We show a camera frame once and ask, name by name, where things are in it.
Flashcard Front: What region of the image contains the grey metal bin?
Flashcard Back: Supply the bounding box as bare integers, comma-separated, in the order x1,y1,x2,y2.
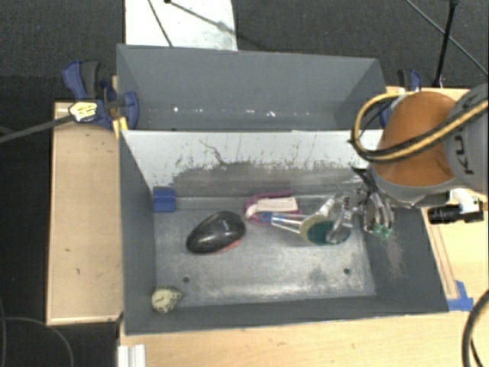
115,43,450,336

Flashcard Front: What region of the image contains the pale speckled stone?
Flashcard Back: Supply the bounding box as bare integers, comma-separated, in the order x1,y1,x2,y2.
151,285,184,315

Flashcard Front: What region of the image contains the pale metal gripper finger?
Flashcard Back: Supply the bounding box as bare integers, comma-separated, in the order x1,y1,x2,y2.
316,198,339,219
325,208,355,244

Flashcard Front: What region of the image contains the blue block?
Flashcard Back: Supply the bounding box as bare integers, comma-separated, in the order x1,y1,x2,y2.
152,186,177,213

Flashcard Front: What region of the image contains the pale wood board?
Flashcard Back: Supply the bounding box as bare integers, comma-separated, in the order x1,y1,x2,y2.
45,101,125,326

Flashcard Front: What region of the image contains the black computer mouse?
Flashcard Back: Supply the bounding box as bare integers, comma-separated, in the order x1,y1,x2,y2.
185,209,247,255

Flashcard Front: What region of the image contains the purple and white packet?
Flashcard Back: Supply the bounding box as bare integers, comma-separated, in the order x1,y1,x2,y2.
244,189,304,226

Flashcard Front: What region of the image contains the green disc with clear handle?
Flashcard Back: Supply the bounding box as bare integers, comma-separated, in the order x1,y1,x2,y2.
269,211,352,247

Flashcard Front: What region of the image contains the black cylinder on white bracket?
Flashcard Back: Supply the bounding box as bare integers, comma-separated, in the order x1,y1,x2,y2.
426,188,484,225

